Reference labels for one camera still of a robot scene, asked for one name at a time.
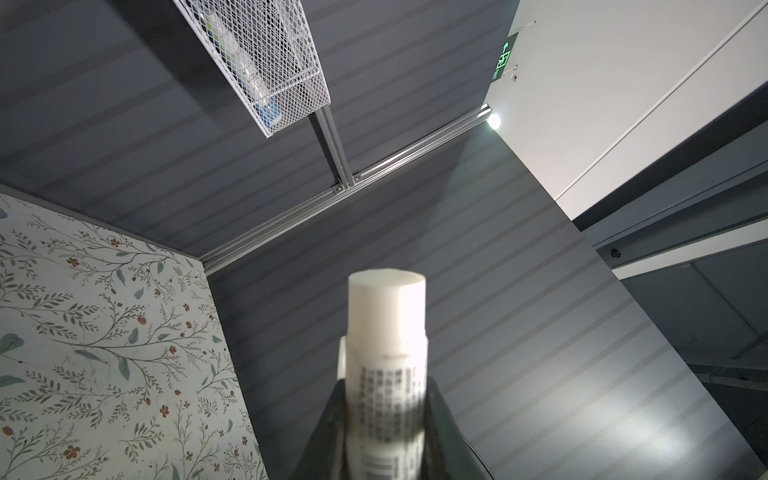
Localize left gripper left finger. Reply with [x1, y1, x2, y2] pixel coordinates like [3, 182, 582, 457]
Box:
[291, 380, 347, 480]

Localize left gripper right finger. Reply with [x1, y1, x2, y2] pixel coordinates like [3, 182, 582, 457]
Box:
[424, 377, 493, 480]

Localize white glue stick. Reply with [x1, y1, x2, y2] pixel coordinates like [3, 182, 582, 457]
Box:
[343, 269, 428, 479]

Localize floral table mat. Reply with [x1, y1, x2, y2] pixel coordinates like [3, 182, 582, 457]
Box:
[1, 195, 267, 479]

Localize pens in white basket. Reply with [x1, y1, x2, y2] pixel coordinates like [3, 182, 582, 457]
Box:
[205, 13, 282, 127]

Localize white wire mesh basket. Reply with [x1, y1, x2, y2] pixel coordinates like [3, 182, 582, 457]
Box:
[175, 0, 331, 138]

